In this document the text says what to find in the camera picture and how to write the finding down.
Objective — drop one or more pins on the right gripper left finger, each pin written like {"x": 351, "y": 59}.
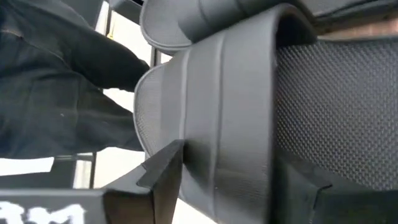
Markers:
{"x": 161, "y": 186}

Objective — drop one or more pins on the grey mesh office chair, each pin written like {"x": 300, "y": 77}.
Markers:
{"x": 236, "y": 109}

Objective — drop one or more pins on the person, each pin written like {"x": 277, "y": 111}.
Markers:
{"x": 46, "y": 93}

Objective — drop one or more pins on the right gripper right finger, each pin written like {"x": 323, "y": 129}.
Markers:
{"x": 311, "y": 202}

